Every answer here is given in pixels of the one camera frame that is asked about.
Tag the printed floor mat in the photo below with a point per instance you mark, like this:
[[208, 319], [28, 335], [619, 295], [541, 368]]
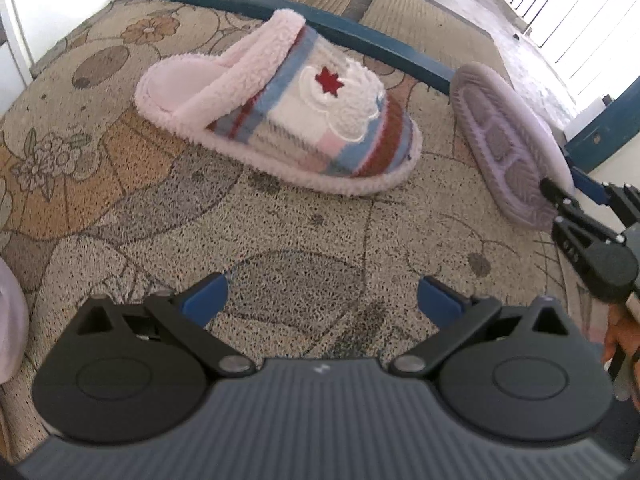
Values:
[[300, 240]]

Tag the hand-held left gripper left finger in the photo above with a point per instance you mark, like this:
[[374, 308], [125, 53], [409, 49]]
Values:
[[207, 297]]

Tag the person's right hand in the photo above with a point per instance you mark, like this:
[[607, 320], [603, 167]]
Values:
[[620, 330]]

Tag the pale pink soft item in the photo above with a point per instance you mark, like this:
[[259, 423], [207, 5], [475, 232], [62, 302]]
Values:
[[12, 320]]

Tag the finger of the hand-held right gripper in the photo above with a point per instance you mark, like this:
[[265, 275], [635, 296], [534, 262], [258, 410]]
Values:
[[590, 187], [570, 232]]

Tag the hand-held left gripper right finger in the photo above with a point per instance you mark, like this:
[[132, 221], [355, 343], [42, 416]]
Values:
[[440, 302]]

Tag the pink blue striped slipper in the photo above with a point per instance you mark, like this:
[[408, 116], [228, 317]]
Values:
[[500, 135], [280, 110]]

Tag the blue door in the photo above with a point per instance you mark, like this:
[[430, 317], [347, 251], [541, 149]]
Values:
[[600, 145]]

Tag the blue door threshold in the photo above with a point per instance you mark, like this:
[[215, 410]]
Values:
[[350, 30]]

